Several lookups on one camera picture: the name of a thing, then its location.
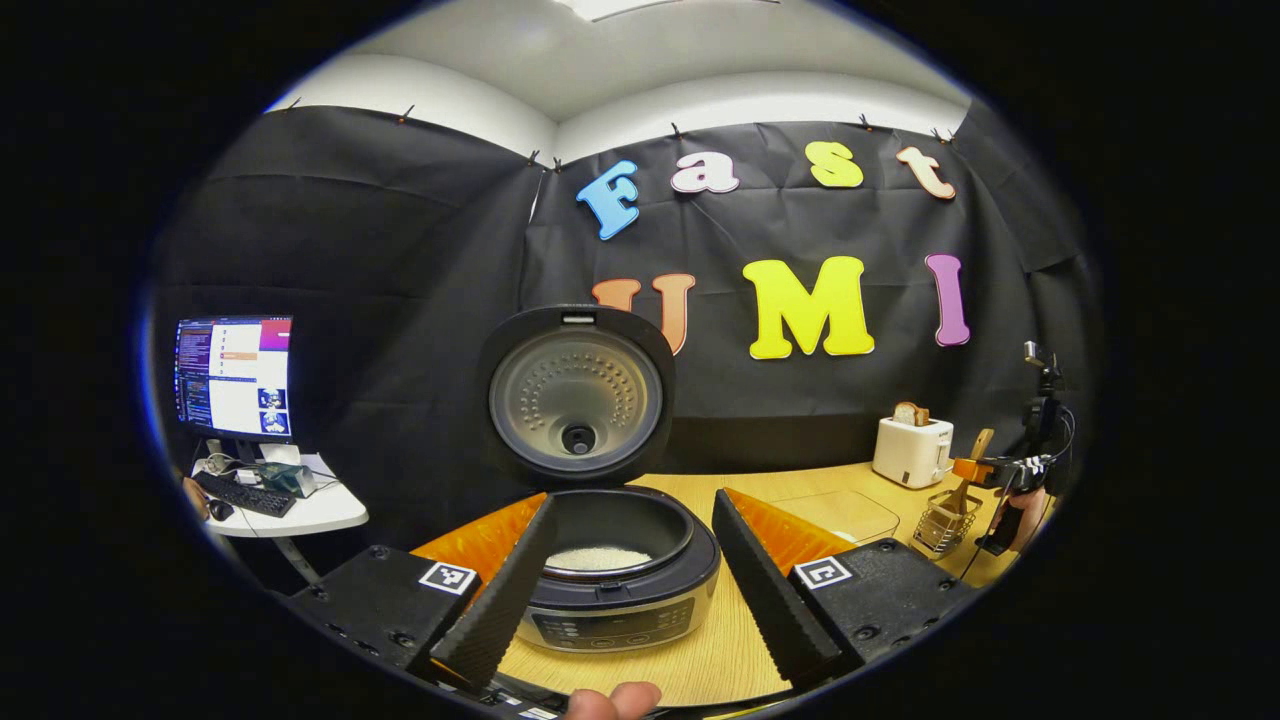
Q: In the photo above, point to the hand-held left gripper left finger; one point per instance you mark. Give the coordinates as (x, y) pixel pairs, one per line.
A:
(510, 600)

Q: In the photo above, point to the black backdrop cloth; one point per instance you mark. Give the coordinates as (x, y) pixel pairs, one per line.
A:
(400, 300)

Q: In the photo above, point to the toasted bread slice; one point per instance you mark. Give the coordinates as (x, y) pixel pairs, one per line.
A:
(910, 414)

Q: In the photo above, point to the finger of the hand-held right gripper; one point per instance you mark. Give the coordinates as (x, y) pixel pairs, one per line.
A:
(975, 471)

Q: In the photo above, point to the clear plastic rice container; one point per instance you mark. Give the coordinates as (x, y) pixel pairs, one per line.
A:
(840, 510)

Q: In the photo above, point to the ceiling light panel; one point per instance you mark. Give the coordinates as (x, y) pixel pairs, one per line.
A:
(640, 8)

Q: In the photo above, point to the white side table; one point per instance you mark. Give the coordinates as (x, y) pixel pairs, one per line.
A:
(325, 512)

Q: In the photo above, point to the wooden spoon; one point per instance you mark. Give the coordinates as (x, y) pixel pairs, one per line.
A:
(968, 470)

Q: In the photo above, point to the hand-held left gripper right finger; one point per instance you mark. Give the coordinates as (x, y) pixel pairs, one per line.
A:
(765, 600)

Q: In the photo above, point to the white rice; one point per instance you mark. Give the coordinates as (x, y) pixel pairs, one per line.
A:
(600, 558)

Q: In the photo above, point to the black computer mouse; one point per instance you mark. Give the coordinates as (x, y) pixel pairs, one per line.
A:
(220, 509)

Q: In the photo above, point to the black silver rice cooker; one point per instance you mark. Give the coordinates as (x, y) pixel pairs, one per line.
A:
(575, 400)

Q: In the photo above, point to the computer monitor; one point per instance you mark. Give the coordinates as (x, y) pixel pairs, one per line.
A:
(235, 380)

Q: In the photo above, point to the white toaster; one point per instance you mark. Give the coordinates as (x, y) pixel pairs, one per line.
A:
(910, 455)

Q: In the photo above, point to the black keyboard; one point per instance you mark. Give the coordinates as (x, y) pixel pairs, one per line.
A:
(245, 494)

